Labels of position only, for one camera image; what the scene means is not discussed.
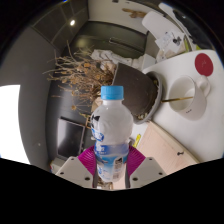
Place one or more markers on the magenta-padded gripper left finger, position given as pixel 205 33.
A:
pixel 86 158

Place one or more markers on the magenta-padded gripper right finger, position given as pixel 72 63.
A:
pixel 136 160

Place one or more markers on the blue-capped white drink bottle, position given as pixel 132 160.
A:
pixel 111 126

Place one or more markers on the small yellow item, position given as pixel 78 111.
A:
pixel 137 140

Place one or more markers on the grey plant pot saucer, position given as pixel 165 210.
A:
pixel 159 96

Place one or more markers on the grey pot with dried plant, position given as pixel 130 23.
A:
pixel 133 90

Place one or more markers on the wooden stir stick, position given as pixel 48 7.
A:
pixel 176 99

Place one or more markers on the white ceramic mug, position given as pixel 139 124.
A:
pixel 195 106

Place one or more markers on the long ceiling light strip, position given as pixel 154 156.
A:
pixel 10 123

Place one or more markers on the large white plaster statue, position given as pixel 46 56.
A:
pixel 110 57

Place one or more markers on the flat round red coaster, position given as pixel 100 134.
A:
pixel 204 64

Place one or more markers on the stack of papers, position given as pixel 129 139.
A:
pixel 168 41

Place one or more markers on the round ceiling light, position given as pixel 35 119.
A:
pixel 72 22

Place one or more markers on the white plastic chair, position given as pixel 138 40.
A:
pixel 156 21

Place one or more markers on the wooden figure sculpture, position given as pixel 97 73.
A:
pixel 135 13

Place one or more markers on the dark wall screen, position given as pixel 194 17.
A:
pixel 70 138

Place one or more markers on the white statue pedestal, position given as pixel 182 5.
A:
pixel 146 62

